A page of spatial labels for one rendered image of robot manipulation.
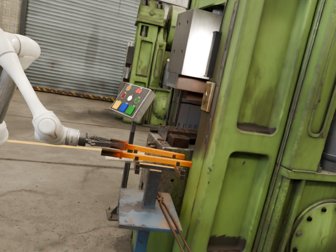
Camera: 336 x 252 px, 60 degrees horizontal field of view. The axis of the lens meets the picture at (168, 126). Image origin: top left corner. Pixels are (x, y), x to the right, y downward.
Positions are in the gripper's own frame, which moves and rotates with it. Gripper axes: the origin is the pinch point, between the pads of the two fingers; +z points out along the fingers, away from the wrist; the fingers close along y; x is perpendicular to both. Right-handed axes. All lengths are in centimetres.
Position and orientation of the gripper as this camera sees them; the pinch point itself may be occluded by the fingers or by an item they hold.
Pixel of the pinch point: (118, 144)
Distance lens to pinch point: 157.1
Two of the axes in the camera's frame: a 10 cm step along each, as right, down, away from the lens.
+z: 9.7, 1.7, 1.9
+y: 1.5, 2.1, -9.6
